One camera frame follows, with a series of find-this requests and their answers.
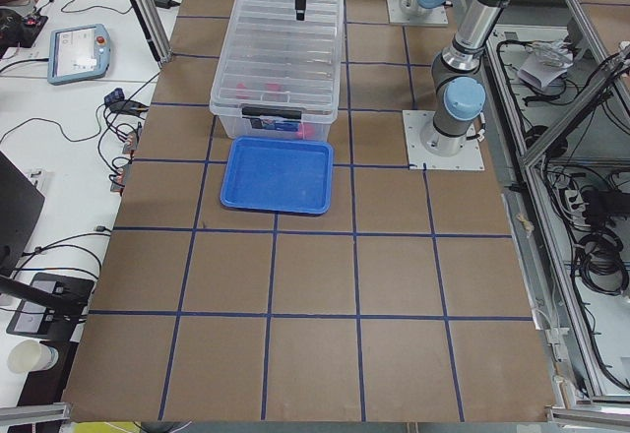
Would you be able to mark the clear plastic box lid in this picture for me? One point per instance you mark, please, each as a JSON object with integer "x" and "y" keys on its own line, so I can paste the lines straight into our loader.
{"x": 280, "y": 49}

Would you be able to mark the clear plastic storage box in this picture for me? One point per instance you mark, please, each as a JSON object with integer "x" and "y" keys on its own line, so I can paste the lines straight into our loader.
{"x": 278, "y": 59}

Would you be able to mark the red block under lid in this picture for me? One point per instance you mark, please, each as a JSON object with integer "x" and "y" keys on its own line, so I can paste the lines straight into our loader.
{"x": 274, "y": 93}

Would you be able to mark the red block far back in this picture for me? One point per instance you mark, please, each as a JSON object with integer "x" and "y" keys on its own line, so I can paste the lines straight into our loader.
{"x": 241, "y": 91}

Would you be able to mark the red block front left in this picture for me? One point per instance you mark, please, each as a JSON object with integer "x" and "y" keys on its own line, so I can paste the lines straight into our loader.
{"x": 306, "y": 132}

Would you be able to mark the blue plastic tray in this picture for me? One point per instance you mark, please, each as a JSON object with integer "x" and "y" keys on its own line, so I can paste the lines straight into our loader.
{"x": 278, "y": 175}

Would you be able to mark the black power adapter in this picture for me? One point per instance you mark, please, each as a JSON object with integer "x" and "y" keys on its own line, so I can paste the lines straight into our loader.
{"x": 166, "y": 4}

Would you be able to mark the teach pendant near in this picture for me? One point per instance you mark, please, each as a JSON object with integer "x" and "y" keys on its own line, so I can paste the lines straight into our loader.
{"x": 78, "y": 54}

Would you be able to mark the white paper cup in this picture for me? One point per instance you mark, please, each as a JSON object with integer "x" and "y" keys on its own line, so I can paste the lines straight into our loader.
{"x": 32, "y": 356}

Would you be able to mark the black box latch handle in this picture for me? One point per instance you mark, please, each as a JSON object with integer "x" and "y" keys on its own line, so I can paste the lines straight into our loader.
{"x": 261, "y": 111}

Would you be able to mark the aluminium frame post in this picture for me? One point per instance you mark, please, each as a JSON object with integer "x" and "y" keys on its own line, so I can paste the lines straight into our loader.
{"x": 153, "y": 30}

